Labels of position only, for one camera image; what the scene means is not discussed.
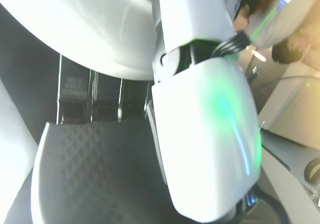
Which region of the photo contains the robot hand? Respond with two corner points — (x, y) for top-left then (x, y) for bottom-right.
(31, 0), (263, 224)

